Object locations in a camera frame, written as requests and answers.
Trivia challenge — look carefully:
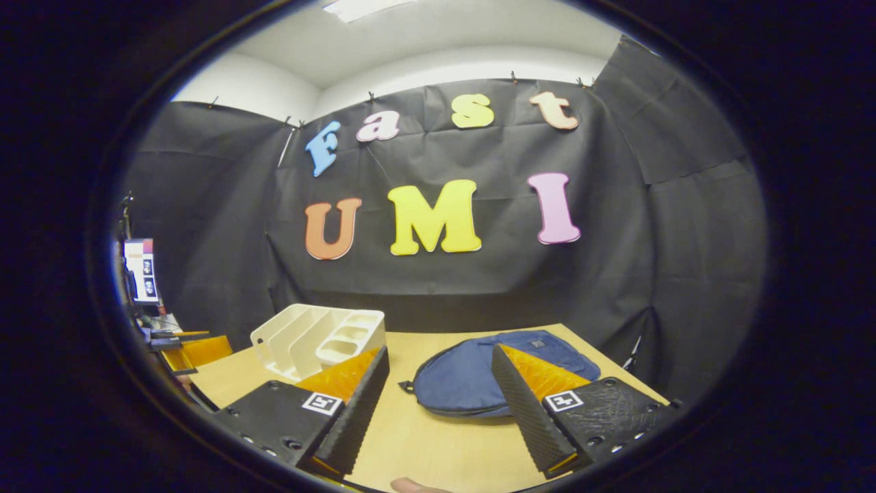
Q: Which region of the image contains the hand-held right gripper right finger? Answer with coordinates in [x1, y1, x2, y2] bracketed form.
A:
[491, 342, 684, 480]

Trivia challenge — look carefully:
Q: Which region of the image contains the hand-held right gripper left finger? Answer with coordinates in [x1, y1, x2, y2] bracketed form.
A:
[214, 344, 391, 478]

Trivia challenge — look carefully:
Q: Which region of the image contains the blue schoolbag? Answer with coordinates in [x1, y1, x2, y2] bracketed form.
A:
[399, 330, 602, 418]

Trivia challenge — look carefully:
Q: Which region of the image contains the white plastic bookshelf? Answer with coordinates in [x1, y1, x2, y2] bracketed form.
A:
[250, 303, 386, 382]

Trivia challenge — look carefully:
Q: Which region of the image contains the white side table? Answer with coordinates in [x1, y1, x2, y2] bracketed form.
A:
[137, 312, 185, 336]

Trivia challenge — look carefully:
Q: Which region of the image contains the computer monitor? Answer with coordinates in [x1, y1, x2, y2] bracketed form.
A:
[123, 238, 159, 304]

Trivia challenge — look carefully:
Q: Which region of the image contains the ceiling light panel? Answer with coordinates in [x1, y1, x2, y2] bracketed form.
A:
[322, 0, 418, 23]

